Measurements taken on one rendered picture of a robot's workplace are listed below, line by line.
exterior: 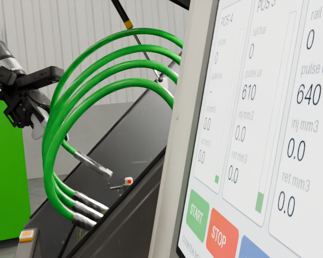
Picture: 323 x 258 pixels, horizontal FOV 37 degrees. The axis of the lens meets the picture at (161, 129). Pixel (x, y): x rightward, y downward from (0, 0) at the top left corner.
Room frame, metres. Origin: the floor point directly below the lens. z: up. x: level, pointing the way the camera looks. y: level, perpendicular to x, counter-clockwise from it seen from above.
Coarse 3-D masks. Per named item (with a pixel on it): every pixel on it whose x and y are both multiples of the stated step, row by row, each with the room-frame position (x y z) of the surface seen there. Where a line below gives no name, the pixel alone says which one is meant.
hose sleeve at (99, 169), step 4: (76, 152) 1.09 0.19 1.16; (80, 152) 1.09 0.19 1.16; (76, 156) 1.09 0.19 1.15; (80, 156) 1.09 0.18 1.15; (84, 156) 1.09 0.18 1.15; (80, 160) 1.08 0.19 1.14; (84, 160) 1.08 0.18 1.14; (88, 160) 1.08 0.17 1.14; (92, 160) 1.09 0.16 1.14; (88, 164) 1.08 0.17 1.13; (92, 164) 1.08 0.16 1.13; (96, 164) 1.08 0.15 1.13; (92, 168) 1.08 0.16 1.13; (96, 168) 1.08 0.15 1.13; (100, 168) 1.08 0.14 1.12; (104, 168) 1.08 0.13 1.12; (100, 172) 1.07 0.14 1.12
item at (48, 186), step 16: (128, 80) 0.75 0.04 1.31; (144, 80) 0.75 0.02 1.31; (96, 96) 0.74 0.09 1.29; (80, 112) 0.73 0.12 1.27; (64, 128) 0.73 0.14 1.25; (48, 160) 0.72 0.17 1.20; (48, 176) 0.72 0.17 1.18; (48, 192) 0.72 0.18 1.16; (64, 208) 0.73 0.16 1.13; (80, 224) 0.73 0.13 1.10
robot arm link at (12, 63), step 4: (0, 60) 1.18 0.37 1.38; (4, 60) 1.18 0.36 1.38; (8, 60) 1.18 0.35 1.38; (12, 60) 1.19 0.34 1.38; (16, 60) 1.20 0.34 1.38; (0, 64) 1.17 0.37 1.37; (4, 64) 1.17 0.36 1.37; (8, 64) 1.17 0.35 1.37; (12, 64) 1.18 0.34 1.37; (16, 64) 1.18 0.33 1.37; (20, 64) 1.20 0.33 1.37; (12, 68) 1.17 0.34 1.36; (16, 68) 1.17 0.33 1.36; (20, 68) 1.18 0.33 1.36
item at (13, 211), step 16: (0, 112) 4.00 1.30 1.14; (0, 128) 4.00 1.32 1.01; (16, 128) 4.05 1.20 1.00; (0, 144) 3.99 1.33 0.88; (16, 144) 4.04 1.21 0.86; (0, 160) 3.99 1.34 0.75; (16, 160) 4.04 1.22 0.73; (0, 176) 3.98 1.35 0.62; (16, 176) 4.03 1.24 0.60; (0, 192) 3.98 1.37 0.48; (16, 192) 4.03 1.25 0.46; (0, 208) 3.97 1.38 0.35; (16, 208) 4.02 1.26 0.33; (0, 224) 3.96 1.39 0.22; (16, 224) 4.02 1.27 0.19; (0, 240) 3.96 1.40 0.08; (16, 240) 4.05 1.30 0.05
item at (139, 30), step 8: (120, 32) 1.06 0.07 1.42; (128, 32) 1.06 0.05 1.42; (136, 32) 1.05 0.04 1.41; (144, 32) 1.05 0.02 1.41; (152, 32) 1.05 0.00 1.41; (160, 32) 1.04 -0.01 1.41; (104, 40) 1.07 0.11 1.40; (112, 40) 1.07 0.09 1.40; (176, 40) 1.03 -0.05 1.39; (88, 48) 1.08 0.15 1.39; (96, 48) 1.08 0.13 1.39; (80, 56) 1.08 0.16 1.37; (72, 64) 1.09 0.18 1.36; (72, 72) 1.10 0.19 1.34; (64, 80) 1.09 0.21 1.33; (56, 88) 1.10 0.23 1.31; (56, 96) 1.10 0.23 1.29; (64, 144) 1.10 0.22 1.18; (72, 152) 1.09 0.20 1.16
